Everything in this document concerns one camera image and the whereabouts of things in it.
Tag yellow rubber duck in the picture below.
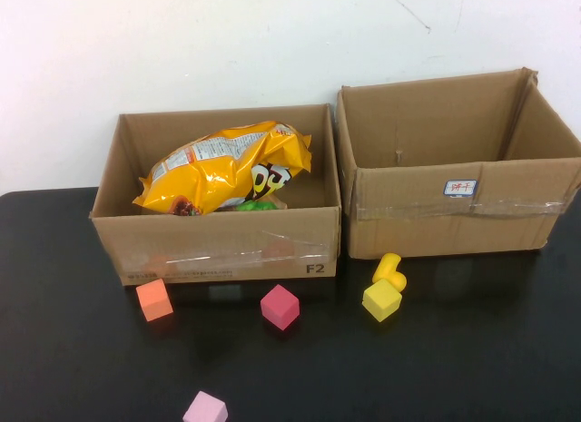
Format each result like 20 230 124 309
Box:
371 252 409 292

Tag cardboard box with white label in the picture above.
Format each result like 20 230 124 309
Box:
335 66 581 260

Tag orange chips bag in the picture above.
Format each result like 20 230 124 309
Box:
131 120 313 217

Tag magenta foam cube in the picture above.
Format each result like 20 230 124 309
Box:
260 283 300 331

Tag yellow foam cube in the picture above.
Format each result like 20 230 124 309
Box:
361 278 403 323

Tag green snack bag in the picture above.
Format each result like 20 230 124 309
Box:
235 193 290 212

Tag orange foam cube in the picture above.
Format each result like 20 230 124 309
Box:
135 279 174 323

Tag white handwritten label sticker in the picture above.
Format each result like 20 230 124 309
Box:
443 179 478 199

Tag light pink foam cube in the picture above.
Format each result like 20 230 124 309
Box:
182 390 229 422

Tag cardboard box with F2 print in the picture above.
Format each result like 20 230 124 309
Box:
89 103 342 287

